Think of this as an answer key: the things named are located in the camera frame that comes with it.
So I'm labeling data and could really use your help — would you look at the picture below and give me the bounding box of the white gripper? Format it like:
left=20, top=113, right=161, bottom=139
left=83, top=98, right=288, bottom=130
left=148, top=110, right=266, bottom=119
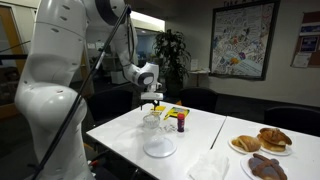
left=140, top=91, right=165, bottom=112

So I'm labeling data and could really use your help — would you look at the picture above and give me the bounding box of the cut glass bowl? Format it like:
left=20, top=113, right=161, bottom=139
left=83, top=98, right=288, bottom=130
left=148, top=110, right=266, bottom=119
left=142, top=116, right=162, bottom=131

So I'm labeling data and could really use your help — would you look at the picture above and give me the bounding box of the yellow sticky note pad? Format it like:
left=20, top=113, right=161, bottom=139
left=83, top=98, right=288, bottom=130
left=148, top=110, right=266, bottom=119
left=150, top=105, right=167, bottom=113

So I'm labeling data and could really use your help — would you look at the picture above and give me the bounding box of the yellow green crayon box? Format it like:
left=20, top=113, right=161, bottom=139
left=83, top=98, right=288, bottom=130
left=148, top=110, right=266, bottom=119
left=163, top=106, right=191, bottom=121

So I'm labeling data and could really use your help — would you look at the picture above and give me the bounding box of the clear plastic wrapper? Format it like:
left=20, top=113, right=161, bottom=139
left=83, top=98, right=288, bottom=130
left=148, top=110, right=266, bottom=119
left=159, top=122, right=178, bottom=133

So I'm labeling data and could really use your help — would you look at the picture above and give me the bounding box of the red cap purple bottle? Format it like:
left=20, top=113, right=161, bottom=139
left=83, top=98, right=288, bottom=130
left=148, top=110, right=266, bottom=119
left=176, top=112, right=186, bottom=133

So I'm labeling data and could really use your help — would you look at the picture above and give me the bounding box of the black office chair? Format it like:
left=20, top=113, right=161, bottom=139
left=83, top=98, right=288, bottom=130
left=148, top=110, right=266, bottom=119
left=263, top=105, right=320, bottom=138
left=179, top=86, right=220, bottom=114
left=86, top=88, right=134, bottom=127

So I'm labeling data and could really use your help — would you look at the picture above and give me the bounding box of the white storage box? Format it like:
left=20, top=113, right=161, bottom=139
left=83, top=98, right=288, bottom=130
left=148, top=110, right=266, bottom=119
left=110, top=70, right=130, bottom=85

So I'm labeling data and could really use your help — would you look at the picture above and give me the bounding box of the green potted plant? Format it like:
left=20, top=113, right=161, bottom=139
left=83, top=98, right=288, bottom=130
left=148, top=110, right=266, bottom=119
left=152, top=28, right=192, bottom=98

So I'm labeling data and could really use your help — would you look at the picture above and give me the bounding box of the small side table with papers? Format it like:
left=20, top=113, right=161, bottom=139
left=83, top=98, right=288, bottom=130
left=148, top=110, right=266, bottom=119
left=187, top=58, right=212, bottom=89

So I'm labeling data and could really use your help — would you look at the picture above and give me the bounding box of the white paper napkin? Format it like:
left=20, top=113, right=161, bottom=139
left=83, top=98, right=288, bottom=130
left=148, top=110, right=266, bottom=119
left=187, top=149, right=231, bottom=180

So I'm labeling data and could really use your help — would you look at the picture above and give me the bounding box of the white plate under croissant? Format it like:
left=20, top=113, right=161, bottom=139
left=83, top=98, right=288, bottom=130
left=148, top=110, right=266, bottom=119
left=228, top=136, right=263, bottom=155

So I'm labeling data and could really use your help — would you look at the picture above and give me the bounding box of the golden croissant bread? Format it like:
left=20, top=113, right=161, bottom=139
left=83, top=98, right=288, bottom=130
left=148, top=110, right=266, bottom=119
left=231, top=134, right=262, bottom=153

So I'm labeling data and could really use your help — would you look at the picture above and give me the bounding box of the large framed doodle poster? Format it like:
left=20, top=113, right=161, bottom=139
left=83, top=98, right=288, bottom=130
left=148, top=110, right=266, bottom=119
left=208, top=0, right=281, bottom=82

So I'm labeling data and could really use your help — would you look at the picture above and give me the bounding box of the white plate under chocolate bread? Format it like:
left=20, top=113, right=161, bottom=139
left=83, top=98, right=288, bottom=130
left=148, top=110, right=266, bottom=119
left=240, top=154, right=290, bottom=180

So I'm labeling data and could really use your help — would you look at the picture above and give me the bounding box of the brown stacked sweet bread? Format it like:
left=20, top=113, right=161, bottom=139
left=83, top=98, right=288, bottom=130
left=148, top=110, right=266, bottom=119
left=257, top=127, right=293, bottom=153

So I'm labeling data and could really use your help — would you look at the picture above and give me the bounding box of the chocolate cross bread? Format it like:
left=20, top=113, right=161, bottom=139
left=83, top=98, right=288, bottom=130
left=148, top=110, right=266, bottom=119
left=248, top=152, right=288, bottom=180

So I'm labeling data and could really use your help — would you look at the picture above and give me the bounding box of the white plate under stacked bread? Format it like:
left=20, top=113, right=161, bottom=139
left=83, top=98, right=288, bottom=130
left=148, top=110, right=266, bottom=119
left=258, top=143, right=294, bottom=157

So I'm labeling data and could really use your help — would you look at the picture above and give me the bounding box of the orange wooden door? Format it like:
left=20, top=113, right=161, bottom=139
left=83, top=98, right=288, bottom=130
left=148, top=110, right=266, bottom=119
left=0, top=4, right=30, bottom=120

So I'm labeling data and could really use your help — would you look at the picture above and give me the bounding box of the cork bulletin board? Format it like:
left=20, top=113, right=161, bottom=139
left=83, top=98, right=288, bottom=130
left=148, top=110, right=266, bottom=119
left=290, top=10, right=320, bottom=70

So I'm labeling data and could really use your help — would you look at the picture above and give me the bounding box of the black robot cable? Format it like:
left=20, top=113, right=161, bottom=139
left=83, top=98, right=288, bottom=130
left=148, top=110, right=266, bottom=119
left=31, top=4, right=133, bottom=180

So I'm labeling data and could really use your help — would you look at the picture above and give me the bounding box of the black horizontal camera bar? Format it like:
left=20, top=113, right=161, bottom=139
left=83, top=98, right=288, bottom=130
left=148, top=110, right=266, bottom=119
left=0, top=39, right=32, bottom=66

